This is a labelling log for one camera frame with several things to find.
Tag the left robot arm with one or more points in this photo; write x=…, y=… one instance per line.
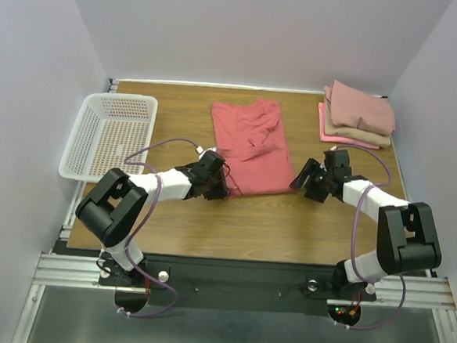
x=148, y=226

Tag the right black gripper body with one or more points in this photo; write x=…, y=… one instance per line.
x=315, y=183

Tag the folded bright pink shirt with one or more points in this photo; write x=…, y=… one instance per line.
x=337, y=139

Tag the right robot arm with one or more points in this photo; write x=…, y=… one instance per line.
x=406, y=239

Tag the white perforated plastic basket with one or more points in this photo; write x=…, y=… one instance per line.
x=109, y=127

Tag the red t-shirt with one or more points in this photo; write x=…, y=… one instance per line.
x=252, y=141

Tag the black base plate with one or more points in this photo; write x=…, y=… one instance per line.
x=214, y=283

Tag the folded tan shirt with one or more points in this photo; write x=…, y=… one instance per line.
x=354, y=133

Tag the folded dusty pink shirt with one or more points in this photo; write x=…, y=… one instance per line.
x=356, y=109

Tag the aluminium frame rail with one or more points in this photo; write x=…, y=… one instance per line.
x=62, y=308

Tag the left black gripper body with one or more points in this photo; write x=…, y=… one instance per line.
x=216, y=187

